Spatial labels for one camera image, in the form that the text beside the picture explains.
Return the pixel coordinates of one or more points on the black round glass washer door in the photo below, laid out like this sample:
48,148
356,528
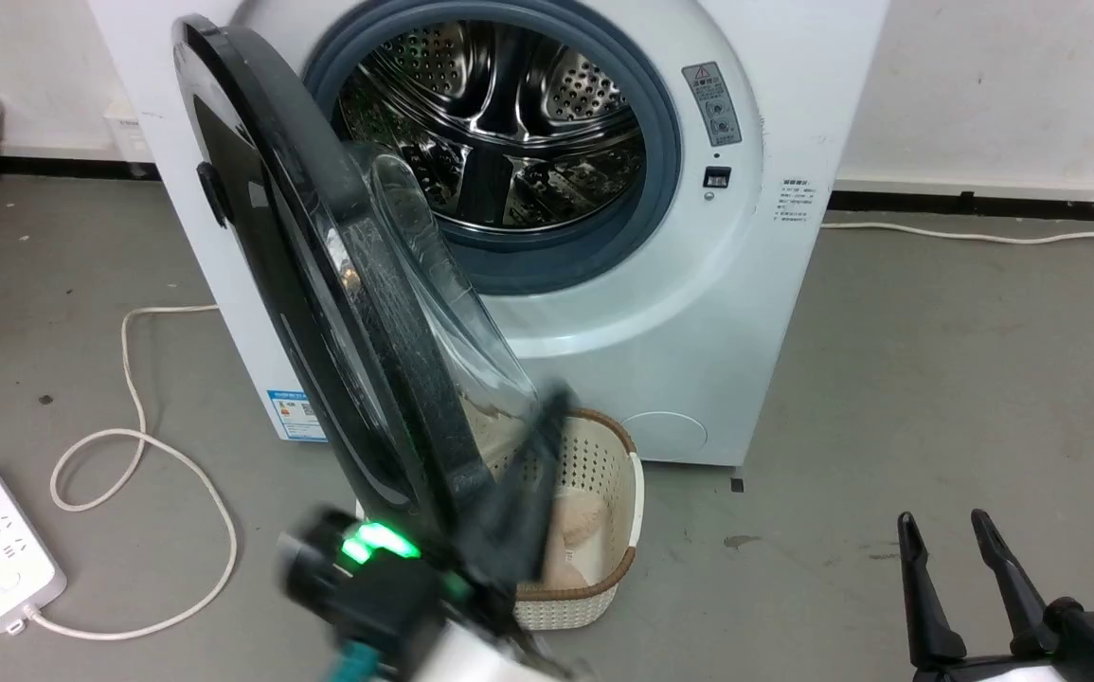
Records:
258,199

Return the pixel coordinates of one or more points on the grey rubber door gasket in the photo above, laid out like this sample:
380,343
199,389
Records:
664,175

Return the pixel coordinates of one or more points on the pink beige clothing item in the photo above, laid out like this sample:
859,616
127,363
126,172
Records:
577,532

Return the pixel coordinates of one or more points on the small white wall box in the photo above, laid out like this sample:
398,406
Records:
128,133

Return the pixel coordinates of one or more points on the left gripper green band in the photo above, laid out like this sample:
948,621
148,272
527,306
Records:
385,597

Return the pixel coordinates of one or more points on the steel perforated washer drum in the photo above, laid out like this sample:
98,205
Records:
509,95

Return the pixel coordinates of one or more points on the white front-load washing machine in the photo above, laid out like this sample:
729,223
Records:
755,322

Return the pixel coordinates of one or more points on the grey warning sticker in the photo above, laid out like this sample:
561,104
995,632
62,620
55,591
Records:
712,104

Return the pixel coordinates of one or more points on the blue white energy label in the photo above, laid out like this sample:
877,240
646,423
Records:
295,417

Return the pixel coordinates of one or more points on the round white filter cover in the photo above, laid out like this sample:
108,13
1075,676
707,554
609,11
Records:
670,438

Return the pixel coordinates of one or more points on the black door latch socket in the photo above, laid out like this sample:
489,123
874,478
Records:
717,177

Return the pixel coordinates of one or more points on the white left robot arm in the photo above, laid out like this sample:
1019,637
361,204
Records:
485,658

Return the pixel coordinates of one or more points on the cream perforated laundry basket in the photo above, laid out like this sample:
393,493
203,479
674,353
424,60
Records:
596,457

